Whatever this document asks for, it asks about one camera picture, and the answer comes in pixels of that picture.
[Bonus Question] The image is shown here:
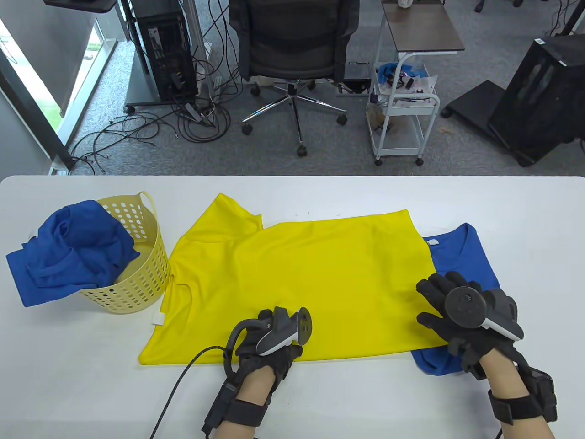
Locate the person's right hand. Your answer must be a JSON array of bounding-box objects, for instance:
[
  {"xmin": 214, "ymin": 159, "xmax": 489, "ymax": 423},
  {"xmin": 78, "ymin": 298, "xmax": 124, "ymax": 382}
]
[{"xmin": 415, "ymin": 271, "xmax": 532, "ymax": 381}]

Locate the person's left hand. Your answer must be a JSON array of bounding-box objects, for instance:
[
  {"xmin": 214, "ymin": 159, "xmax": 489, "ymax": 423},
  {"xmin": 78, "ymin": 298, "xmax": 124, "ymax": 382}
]
[{"xmin": 232, "ymin": 307, "xmax": 304, "ymax": 407}]

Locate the grey handheld controller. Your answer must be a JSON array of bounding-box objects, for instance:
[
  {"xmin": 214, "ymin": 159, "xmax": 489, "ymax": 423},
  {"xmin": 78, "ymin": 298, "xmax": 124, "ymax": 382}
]
[
  {"xmin": 444, "ymin": 286, "xmax": 525, "ymax": 342},
  {"xmin": 223, "ymin": 306, "xmax": 313, "ymax": 378}
]

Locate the blue t-shirt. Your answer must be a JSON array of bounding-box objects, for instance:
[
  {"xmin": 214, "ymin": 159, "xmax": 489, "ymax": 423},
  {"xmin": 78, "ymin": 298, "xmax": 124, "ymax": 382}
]
[
  {"xmin": 411, "ymin": 223, "xmax": 501, "ymax": 376},
  {"xmin": 5, "ymin": 200, "xmax": 141, "ymax": 308}
]

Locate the yellow t-shirt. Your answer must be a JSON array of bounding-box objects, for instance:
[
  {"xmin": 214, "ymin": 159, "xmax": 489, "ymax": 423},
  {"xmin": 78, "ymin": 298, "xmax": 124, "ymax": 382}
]
[{"xmin": 138, "ymin": 193, "xmax": 447, "ymax": 366}]

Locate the person's left forearm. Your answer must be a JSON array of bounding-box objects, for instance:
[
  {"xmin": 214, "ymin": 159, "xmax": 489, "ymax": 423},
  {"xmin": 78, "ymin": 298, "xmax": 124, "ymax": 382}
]
[{"xmin": 215, "ymin": 366, "xmax": 277, "ymax": 439}]

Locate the yellow perforated laundry basket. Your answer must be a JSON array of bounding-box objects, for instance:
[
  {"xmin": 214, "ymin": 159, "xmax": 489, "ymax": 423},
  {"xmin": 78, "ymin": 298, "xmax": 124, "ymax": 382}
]
[{"xmin": 78, "ymin": 191, "xmax": 172, "ymax": 314}]

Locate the white rolling utility cart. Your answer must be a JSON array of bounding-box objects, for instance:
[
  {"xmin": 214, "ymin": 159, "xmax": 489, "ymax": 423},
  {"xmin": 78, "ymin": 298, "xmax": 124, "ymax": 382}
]
[{"xmin": 366, "ymin": 51, "xmax": 441, "ymax": 167}]

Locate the brown bag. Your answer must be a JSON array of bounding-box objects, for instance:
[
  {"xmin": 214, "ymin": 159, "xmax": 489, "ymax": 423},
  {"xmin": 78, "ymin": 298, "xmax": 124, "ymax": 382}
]
[{"xmin": 368, "ymin": 103, "xmax": 394, "ymax": 135}]

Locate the black wheeled platform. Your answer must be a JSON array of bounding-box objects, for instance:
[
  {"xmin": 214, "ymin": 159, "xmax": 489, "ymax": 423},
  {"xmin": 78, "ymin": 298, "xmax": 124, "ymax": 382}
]
[{"xmin": 441, "ymin": 80, "xmax": 508, "ymax": 138}]

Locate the clear bag of papers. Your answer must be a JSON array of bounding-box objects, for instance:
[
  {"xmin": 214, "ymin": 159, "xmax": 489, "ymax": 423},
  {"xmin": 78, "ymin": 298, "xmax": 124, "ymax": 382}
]
[{"xmin": 393, "ymin": 73, "xmax": 438, "ymax": 108}]

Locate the black computer case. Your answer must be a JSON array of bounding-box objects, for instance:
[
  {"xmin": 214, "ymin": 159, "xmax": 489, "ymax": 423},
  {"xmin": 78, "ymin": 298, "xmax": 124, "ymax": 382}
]
[{"xmin": 488, "ymin": 34, "xmax": 585, "ymax": 167}]

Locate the blue cloth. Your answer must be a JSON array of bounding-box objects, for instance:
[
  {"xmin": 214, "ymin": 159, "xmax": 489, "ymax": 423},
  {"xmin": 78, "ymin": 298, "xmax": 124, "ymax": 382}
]
[{"xmin": 377, "ymin": 63, "xmax": 428, "ymax": 85}]

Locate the black floor box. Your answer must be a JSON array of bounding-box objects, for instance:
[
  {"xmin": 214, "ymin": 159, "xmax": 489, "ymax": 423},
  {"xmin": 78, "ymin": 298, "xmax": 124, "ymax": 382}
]
[{"xmin": 340, "ymin": 62, "xmax": 372, "ymax": 96}]

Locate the brown top side table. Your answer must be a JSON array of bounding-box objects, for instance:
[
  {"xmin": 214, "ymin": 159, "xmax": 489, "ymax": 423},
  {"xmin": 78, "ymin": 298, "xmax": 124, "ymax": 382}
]
[{"xmin": 375, "ymin": 0, "xmax": 466, "ymax": 58}]

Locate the black mesh office chair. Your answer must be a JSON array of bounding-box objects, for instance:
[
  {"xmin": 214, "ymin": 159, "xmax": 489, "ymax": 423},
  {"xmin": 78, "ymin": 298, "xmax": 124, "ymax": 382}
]
[{"xmin": 228, "ymin": 0, "xmax": 362, "ymax": 158}]

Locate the grey rolling desk base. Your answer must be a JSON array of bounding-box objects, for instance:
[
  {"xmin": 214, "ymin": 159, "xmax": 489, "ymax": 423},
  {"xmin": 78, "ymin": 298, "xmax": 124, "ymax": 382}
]
[{"xmin": 124, "ymin": 46, "xmax": 202, "ymax": 115}]

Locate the black chair base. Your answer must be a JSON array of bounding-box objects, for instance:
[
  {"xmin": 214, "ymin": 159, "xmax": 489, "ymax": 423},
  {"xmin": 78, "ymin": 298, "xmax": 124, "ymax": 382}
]
[{"xmin": 474, "ymin": 0, "xmax": 525, "ymax": 13}]

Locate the black computer tower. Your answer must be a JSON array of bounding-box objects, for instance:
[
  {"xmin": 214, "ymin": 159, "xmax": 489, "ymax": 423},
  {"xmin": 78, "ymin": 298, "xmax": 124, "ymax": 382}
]
[{"xmin": 133, "ymin": 0, "xmax": 199, "ymax": 102}]

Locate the black stand pole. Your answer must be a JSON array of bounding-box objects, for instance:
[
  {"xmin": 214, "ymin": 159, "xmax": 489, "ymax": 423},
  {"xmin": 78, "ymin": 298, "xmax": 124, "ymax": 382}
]
[{"xmin": 546, "ymin": 0, "xmax": 585, "ymax": 37}]

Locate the black desk top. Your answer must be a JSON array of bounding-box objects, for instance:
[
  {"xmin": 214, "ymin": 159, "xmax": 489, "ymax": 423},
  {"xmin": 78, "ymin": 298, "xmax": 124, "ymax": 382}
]
[{"xmin": 43, "ymin": 0, "xmax": 120, "ymax": 13}]

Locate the black wrist camera strap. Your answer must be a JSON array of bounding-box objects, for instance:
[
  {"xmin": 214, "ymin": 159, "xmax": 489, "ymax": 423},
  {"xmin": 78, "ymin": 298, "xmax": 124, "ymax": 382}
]
[
  {"xmin": 202, "ymin": 382, "xmax": 269, "ymax": 435},
  {"xmin": 487, "ymin": 366, "xmax": 559, "ymax": 427}
]

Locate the tangle of black floor cables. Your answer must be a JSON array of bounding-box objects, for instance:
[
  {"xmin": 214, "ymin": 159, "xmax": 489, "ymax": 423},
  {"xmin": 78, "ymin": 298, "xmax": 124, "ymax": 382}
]
[{"xmin": 69, "ymin": 0, "xmax": 245, "ymax": 177}]

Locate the black window frame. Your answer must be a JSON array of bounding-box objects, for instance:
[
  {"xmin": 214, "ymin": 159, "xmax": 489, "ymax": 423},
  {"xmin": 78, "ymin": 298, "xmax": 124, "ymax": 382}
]
[{"xmin": 0, "ymin": 59, "xmax": 76, "ymax": 171}]

